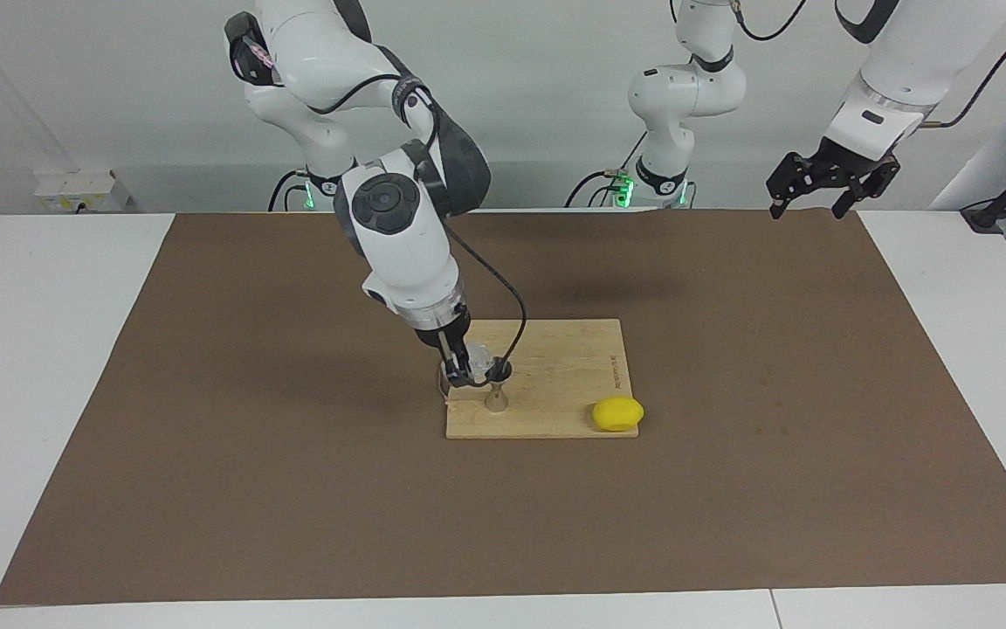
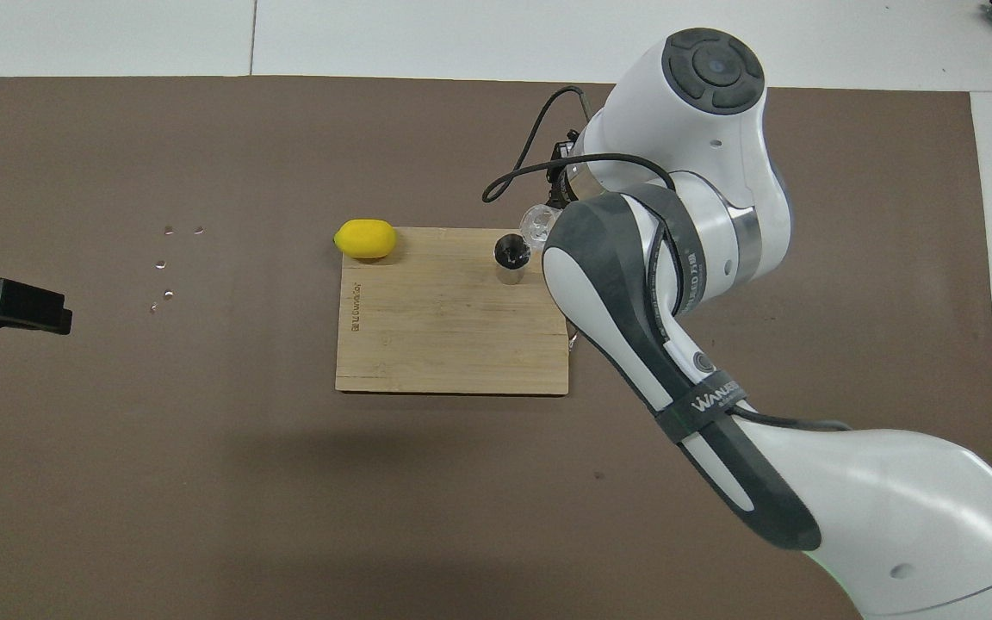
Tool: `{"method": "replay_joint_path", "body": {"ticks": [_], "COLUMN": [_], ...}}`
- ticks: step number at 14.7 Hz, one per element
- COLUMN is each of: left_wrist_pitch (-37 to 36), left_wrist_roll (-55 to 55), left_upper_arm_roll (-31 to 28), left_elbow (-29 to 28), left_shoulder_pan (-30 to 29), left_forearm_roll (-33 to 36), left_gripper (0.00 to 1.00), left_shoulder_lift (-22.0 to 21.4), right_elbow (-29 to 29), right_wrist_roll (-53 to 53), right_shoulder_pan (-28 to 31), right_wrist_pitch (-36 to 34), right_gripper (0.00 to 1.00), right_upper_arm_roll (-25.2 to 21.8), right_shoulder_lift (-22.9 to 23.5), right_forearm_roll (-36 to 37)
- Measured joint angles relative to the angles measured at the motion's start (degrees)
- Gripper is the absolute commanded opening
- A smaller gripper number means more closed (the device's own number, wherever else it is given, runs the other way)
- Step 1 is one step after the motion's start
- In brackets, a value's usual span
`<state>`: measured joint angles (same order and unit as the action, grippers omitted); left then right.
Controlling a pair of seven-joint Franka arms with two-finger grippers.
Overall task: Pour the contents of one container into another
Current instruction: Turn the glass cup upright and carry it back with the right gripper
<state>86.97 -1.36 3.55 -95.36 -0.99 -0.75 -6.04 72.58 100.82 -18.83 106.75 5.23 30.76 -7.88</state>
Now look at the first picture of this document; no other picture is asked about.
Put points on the yellow lemon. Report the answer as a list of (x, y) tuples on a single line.
[(618, 414)]

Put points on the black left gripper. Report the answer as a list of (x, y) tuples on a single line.
[(857, 166)]

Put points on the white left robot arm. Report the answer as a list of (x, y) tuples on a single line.
[(686, 96)]

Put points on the steel double jigger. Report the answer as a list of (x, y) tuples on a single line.
[(497, 400)]

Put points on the small clear glass cup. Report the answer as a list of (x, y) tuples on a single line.
[(483, 360)]

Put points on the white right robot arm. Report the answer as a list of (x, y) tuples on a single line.
[(398, 227)]

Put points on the brown paper table mat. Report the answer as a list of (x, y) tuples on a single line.
[(293, 489)]

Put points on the white socket box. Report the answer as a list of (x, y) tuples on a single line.
[(82, 190)]

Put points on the bamboo cutting board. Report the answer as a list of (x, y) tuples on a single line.
[(555, 384)]

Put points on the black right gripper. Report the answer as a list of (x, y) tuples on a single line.
[(444, 336)]

